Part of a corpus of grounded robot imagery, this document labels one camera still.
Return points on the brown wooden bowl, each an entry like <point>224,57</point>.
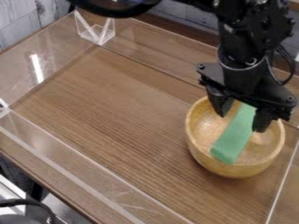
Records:
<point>203,128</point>

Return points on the clear acrylic tray wall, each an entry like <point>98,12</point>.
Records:
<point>92,125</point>

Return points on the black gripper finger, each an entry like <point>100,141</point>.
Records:
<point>264,116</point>
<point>220,99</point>

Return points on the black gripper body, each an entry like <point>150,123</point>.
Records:
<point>251,83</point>

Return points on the clear acrylic corner bracket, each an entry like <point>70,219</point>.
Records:
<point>98,34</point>

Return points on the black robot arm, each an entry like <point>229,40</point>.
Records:
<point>252,28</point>

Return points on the green rectangular block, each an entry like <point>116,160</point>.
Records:
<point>233,138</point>

